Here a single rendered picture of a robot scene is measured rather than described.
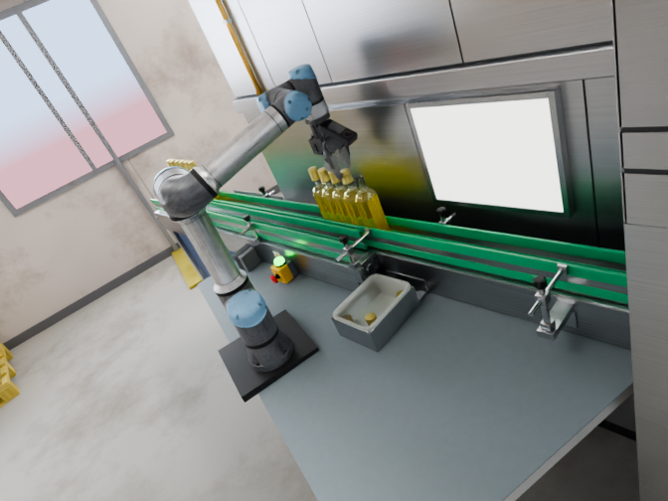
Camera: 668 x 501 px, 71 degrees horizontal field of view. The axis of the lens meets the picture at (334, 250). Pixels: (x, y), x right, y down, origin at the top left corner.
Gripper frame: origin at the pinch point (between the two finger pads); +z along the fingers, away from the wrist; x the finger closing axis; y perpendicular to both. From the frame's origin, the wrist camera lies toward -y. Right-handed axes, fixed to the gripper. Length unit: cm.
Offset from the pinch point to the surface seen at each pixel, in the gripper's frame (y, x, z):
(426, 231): -23.6, -3.8, 22.3
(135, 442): 129, 105, 115
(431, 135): -28.4, -12.5, -6.4
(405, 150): -16.8, -12.2, -1.6
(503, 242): -50, -4, 21
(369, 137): -3.2, -12.1, -6.3
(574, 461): -61, -1, 115
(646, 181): -93, 22, -16
